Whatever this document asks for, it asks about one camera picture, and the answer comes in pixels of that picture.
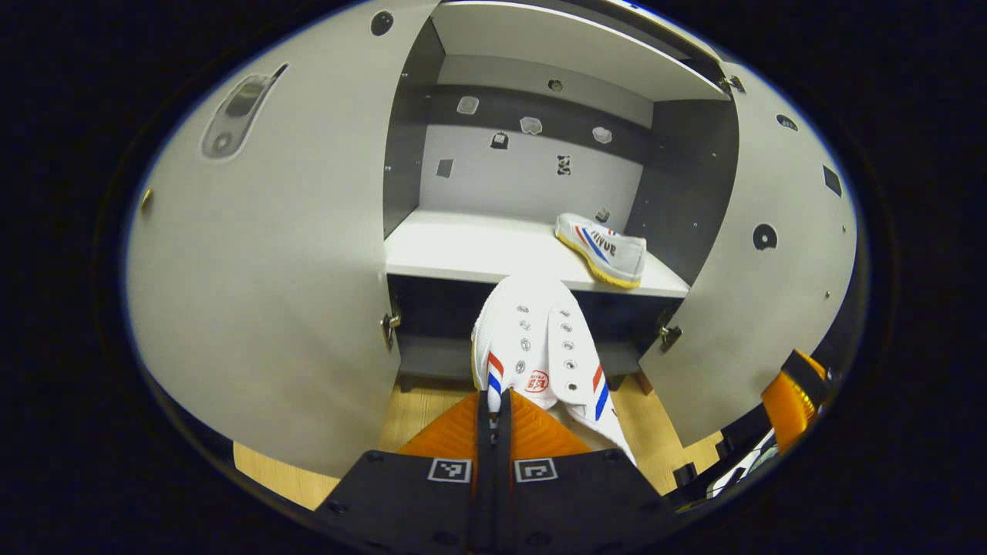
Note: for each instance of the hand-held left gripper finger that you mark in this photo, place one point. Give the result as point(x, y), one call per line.
point(484, 493)
point(503, 493)

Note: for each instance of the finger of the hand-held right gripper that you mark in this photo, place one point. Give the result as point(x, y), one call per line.
point(786, 405)

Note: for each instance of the white striped shoe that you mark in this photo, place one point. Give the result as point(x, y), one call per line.
point(540, 324)
point(609, 254)

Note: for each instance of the white cabinet door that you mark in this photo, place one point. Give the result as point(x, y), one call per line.
point(270, 270)
point(763, 308)

